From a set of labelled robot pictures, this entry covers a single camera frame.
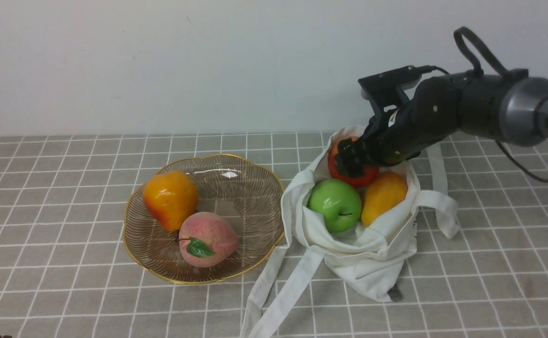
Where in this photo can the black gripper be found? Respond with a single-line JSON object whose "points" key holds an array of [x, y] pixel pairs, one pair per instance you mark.
{"points": [[402, 133]]}

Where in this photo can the red apple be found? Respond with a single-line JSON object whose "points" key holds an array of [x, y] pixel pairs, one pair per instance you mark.
{"points": [[370, 173]]}

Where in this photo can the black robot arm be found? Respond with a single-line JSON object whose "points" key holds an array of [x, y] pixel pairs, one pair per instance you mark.
{"points": [[511, 108]]}

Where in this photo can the white cloth tote bag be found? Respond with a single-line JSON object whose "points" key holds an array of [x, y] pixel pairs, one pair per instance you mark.
{"points": [[369, 259]]}

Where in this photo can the amber glass fruit bowl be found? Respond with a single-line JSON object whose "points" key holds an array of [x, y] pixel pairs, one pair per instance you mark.
{"points": [[248, 195]]}

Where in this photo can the green apple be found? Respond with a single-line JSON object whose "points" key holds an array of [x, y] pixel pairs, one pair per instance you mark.
{"points": [[338, 202]]}

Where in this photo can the yellow mango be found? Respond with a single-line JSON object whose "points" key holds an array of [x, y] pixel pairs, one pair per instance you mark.
{"points": [[387, 190]]}

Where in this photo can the pink peach with leaf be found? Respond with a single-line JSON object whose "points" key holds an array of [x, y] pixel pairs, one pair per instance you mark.
{"points": [[206, 239]]}

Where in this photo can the orange pear in bowl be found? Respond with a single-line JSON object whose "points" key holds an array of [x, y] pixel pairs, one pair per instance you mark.
{"points": [[170, 198]]}

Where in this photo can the grey checked tablecloth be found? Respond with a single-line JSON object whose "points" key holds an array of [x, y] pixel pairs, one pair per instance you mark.
{"points": [[65, 273]]}

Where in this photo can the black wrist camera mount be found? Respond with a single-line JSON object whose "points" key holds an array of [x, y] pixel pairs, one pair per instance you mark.
{"points": [[388, 88]]}

